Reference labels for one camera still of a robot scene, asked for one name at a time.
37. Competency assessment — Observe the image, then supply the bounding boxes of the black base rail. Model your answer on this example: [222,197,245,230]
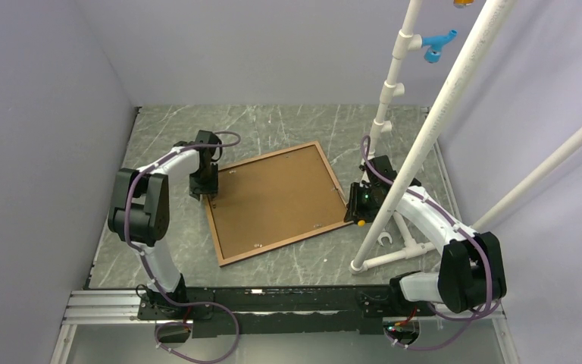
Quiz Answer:
[136,284,433,338]

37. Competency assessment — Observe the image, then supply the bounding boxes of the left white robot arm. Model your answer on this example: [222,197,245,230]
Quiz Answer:
[107,130,226,319]

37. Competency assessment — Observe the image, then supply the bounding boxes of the silver 24mm wrench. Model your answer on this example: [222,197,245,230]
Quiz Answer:
[377,231,393,246]

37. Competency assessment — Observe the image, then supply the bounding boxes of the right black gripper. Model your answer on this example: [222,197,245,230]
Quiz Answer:
[345,182,386,224]

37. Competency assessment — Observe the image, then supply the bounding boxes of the white diagonal pole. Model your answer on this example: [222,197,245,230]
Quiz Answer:
[471,127,582,230]

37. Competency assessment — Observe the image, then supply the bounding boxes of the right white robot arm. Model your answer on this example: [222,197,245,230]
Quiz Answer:
[351,179,507,315]

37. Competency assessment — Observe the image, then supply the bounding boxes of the blue pipe valve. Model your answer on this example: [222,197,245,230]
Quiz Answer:
[421,30,458,64]

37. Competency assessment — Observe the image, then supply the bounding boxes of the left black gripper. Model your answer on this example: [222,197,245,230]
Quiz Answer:
[189,163,218,201]

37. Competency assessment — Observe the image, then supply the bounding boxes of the orange pipe fitting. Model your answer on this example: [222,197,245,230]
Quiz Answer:
[452,0,474,8]

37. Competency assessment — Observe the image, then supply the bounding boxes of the white PVC pipe structure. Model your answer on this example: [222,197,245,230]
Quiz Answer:
[349,0,515,275]

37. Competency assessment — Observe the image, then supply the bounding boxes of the blue picture frame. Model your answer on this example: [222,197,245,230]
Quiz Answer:
[204,141,348,267]

